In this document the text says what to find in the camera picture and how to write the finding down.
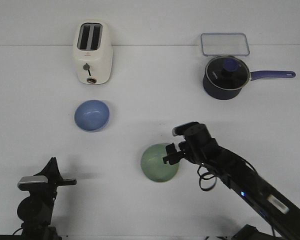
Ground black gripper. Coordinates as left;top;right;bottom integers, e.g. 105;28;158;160
162;123;218;166
32;157;77;200

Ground green plastic bowl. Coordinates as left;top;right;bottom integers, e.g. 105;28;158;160
140;142;180;183

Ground blue plastic bowl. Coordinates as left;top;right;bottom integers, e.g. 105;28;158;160
73;99;110;132

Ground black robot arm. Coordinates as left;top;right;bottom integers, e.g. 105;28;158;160
53;122;270;239
17;157;77;240

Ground dark blue saucepan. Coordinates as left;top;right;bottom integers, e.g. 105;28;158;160
202;70;296;100

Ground glass saucepan lid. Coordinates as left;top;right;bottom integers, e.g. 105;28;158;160
205;55;250;91

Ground cream two-slot toaster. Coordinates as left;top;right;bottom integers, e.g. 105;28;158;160
72;20;113;85

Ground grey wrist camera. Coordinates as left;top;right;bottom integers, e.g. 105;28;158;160
172;121;199;137
17;175;48;191

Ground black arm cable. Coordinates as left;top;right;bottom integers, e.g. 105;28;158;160
196;162;218;192

